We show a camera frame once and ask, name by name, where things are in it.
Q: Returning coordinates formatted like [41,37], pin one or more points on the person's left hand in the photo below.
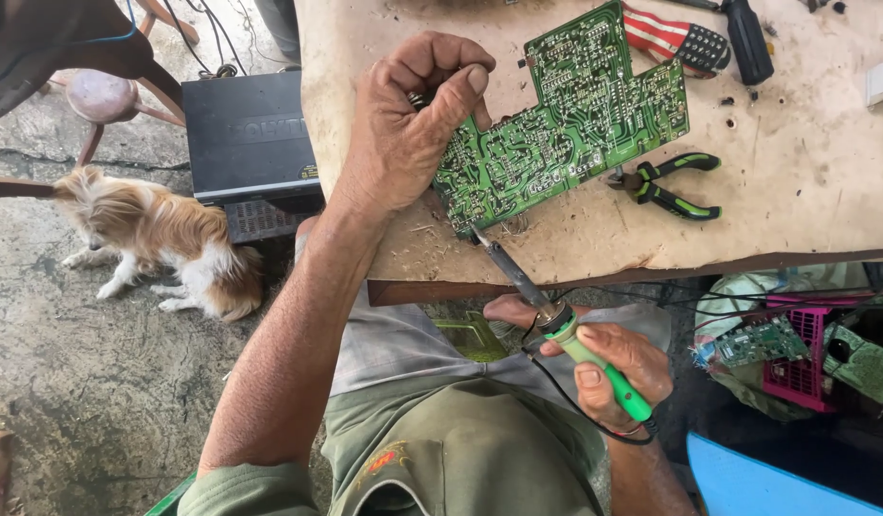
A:
[395,136]

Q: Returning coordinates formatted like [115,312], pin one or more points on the person's right hand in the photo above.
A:
[631,365]

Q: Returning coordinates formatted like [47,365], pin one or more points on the red wrist band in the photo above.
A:
[628,432]

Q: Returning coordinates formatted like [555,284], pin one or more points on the small green circuit board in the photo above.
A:
[762,342]

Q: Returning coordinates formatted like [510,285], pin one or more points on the black amplifier unit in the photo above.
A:
[248,143]

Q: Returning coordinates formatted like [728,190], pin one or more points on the blue plastic sheet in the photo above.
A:
[750,484]

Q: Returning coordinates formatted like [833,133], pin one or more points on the pink plastic basket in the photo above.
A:
[800,380]

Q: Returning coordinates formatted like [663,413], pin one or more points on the green black pliers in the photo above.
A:
[664,190]

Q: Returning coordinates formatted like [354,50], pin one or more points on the large green circuit board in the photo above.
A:
[585,122]

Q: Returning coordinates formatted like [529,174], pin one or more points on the person's green shirt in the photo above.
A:
[449,459]

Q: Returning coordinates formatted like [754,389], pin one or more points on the person's grey shorts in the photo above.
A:
[413,344]

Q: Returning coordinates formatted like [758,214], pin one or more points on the green circuit board with hole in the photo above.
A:
[864,365]

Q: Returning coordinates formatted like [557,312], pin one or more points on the brown white dog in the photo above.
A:
[169,236]

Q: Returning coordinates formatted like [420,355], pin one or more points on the round wooden stool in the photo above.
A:
[101,97]

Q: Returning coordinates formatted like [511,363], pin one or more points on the wooden stick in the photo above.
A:
[18,188]

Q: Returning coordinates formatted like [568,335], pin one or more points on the green plastic crate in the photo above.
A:
[170,498]

